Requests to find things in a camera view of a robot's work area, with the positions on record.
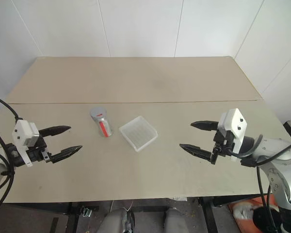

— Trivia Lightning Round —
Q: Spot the grey and red can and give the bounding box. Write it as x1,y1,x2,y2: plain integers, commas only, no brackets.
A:
89,106,113,138

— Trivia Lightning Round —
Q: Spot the white cloth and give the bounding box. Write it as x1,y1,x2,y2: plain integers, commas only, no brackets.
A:
232,202,264,219

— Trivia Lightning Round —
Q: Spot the black metal table frame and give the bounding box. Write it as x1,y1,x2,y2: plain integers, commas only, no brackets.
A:
4,196,258,233

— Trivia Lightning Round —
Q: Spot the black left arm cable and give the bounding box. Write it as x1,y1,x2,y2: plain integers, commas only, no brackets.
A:
0,93,24,216

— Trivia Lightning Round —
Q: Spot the orange object on floor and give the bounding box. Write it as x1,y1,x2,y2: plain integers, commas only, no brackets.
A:
227,196,281,233

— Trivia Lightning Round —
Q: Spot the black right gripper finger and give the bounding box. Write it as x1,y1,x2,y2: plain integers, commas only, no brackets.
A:
179,143,214,162
190,120,220,133

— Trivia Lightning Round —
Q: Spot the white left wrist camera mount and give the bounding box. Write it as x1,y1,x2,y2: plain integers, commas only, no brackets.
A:
11,119,41,167

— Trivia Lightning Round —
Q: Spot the small metal clamp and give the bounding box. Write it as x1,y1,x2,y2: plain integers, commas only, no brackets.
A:
80,205,99,217

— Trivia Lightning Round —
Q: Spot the translucent white square container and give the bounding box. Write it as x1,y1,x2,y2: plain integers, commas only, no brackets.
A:
118,116,159,152

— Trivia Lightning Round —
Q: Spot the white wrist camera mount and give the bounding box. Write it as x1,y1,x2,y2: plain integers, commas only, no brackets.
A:
217,108,248,162
11,119,41,167

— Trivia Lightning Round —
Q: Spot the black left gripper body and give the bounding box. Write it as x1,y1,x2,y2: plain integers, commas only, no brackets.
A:
26,131,54,164

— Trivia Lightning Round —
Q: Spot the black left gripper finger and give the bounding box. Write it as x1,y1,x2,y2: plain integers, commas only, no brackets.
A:
38,125,72,139
49,145,84,164

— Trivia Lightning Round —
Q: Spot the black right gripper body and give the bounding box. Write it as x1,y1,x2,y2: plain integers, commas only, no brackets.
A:
210,129,236,166

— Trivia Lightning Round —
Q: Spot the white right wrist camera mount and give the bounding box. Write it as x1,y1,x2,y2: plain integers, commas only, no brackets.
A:
217,108,248,162

